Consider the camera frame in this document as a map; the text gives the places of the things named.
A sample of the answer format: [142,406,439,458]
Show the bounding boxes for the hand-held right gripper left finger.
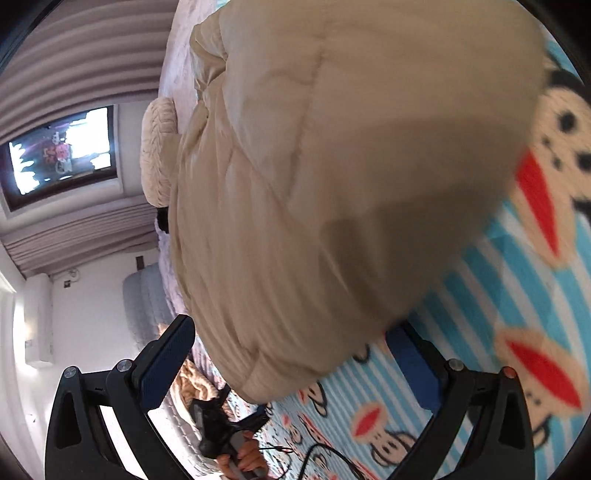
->
[45,314,197,480]

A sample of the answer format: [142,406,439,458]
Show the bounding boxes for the cream striped cloth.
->
[166,357,223,428]

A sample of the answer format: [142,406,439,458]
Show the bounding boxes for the person's left hand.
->
[217,431,269,480]

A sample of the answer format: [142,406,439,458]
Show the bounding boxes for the tan puffer jacket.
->
[168,0,550,406]

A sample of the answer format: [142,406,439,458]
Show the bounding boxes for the striped monkey print blanket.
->
[217,28,591,480]

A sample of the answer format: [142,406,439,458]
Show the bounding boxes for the round cream cushion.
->
[140,97,182,207]

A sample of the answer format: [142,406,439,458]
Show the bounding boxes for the purple bed cover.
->
[154,0,241,472]

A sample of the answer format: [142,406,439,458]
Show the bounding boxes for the white air conditioner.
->
[22,272,55,368]

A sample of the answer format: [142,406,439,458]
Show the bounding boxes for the grey padded headboard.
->
[122,263,172,343]

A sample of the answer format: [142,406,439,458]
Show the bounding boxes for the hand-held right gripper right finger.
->
[385,320,537,480]

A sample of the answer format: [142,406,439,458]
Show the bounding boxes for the dark framed window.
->
[4,105,126,214]

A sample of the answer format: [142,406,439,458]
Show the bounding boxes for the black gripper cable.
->
[256,442,368,480]

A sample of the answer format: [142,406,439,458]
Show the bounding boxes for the grey curtain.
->
[0,194,161,278]
[0,0,186,141]

